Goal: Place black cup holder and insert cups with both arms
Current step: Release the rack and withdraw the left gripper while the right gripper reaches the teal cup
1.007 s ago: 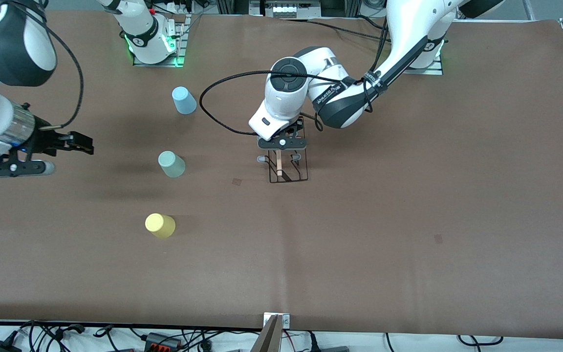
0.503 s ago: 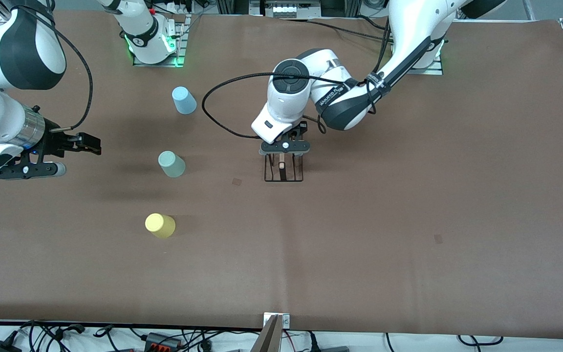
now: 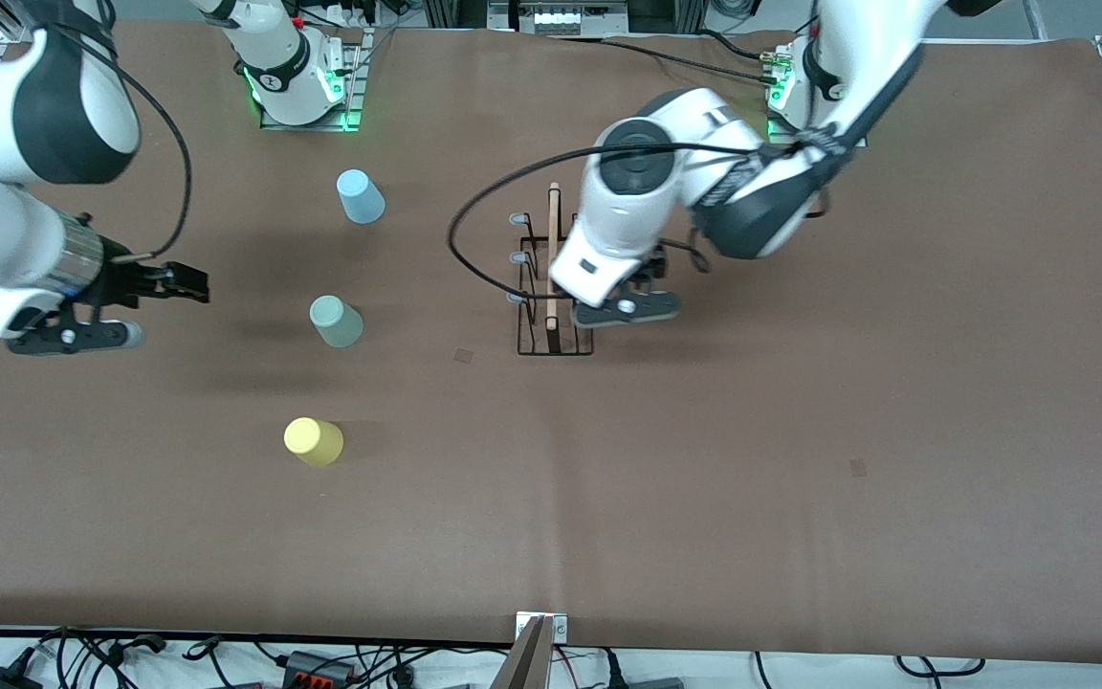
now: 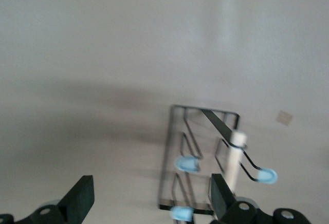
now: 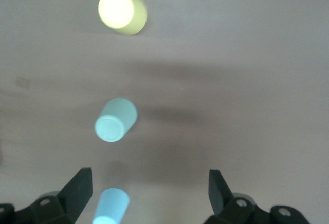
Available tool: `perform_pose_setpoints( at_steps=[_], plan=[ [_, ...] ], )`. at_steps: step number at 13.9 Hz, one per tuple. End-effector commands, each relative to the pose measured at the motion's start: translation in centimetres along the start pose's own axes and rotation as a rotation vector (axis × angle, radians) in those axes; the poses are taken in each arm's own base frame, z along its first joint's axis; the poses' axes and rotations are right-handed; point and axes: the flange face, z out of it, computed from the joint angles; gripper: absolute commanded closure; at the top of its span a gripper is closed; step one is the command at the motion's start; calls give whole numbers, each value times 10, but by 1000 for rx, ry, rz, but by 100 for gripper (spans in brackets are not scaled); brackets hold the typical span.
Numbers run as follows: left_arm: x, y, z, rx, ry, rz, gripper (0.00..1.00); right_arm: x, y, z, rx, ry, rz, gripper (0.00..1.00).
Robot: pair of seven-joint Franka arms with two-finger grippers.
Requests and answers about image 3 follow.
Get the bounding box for small metal bracket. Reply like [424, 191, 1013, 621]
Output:
[516, 612, 569, 644]

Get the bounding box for yellow plastic cup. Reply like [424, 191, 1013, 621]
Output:
[283, 417, 344, 468]

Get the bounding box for pale green plastic cup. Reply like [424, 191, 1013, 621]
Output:
[309, 295, 364, 349]

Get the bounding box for black wire cup holder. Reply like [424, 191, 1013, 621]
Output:
[508, 182, 597, 358]

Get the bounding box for white power strip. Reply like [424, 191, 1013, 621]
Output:
[520, 6, 602, 33]

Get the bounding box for black box orange connectors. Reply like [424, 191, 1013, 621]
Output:
[281, 650, 358, 686]

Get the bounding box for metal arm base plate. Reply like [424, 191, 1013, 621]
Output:
[259, 29, 363, 132]
[767, 43, 869, 147]

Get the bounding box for black looped cable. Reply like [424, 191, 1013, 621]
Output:
[895, 655, 988, 679]

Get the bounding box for black cable tangle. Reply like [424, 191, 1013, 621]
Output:
[0, 627, 270, 689]

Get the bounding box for grey metal mast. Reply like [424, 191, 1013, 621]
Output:
[489, 615, 554, 689]

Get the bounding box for aluminium rack frame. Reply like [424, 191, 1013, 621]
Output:
[422, 0, 705, 35]

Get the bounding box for light blue plastic cup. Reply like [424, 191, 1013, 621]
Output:
[336, 168, 386, 226]

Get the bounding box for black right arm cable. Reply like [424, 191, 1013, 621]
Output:
[92, 19, 194, 265]

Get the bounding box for black cable on table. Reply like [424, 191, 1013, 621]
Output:
[551, 32, 786, 89]

